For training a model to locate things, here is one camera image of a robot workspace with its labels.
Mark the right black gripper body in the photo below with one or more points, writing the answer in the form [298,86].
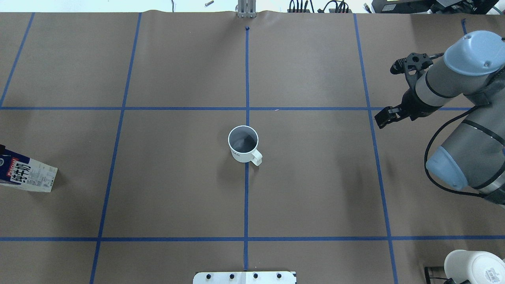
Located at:
[412,104]

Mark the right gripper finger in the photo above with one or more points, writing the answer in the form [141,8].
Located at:
[389,111]
[383,121]

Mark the white mug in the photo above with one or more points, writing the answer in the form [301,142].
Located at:
[243,143]

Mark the milk carton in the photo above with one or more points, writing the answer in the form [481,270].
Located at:
[21,172]

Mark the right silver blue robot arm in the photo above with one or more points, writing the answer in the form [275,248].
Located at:
[465,156]

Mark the white cup rear in rack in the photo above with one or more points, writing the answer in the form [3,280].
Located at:
[474,267]

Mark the black monitor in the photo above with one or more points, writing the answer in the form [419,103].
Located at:
[401,6]

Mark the black usb hub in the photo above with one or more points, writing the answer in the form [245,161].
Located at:
[300,6]

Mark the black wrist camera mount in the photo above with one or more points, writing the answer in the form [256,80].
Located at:
[413,66]

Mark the black wire cup rack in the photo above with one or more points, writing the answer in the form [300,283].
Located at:
[435,275]

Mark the aluminium frame post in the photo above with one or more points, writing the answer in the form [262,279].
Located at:
[246,9]

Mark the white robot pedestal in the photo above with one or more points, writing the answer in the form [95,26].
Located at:
[246,277]

